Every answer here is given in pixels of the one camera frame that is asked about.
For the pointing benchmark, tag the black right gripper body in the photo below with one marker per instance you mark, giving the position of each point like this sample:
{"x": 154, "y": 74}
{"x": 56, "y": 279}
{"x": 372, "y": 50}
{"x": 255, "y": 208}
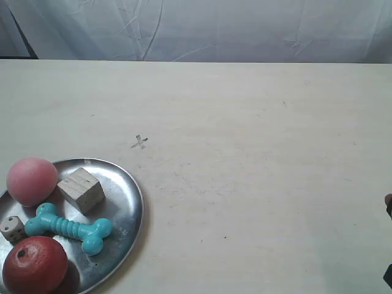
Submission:
{"x": 387, "y": 277}

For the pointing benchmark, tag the large silver metal plate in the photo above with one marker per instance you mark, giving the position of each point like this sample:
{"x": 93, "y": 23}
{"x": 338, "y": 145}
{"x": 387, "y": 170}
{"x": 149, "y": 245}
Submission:
{"x": 123, "y": 205}

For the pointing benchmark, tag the white backdrop cloth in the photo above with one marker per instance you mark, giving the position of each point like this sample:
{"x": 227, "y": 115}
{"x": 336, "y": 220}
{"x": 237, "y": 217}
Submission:
{"x": 198, "y": 31}

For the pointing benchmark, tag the teal toy bone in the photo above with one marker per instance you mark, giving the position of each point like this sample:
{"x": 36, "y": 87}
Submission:
{"x": 91, "y": 235}

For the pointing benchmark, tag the wooden cube block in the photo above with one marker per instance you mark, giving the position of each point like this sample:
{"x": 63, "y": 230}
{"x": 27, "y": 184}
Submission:
{"x": 82, "y": 190}

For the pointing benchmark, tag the red ball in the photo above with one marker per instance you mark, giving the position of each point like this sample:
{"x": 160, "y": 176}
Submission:
{"x": 37, "y": 264}

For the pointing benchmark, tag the pink ball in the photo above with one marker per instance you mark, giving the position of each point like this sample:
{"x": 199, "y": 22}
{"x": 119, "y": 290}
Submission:
{"x": 31, "y": 180}

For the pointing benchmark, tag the small wooden die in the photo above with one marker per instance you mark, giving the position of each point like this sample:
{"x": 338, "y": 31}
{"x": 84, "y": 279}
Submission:
{"x": 12, "y": 228}

